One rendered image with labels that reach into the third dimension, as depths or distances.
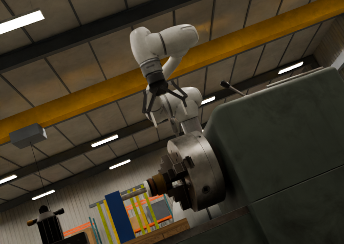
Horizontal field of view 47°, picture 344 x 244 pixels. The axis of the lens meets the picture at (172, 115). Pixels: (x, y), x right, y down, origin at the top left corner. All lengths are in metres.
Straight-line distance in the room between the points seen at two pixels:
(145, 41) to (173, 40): 0.12
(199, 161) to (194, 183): 0.09
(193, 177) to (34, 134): 11.33
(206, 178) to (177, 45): 0.57
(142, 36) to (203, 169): 0.61
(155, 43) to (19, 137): 11.32
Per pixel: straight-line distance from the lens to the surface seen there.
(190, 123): 2.16
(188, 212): 2.17
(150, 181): 1.62
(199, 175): 1.52
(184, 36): 1.70
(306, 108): 1.66
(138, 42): 1.68
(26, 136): 12.78
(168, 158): 1.73
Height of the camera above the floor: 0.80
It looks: 18 degrees up
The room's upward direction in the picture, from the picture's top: 23 degrees counter-clockwise
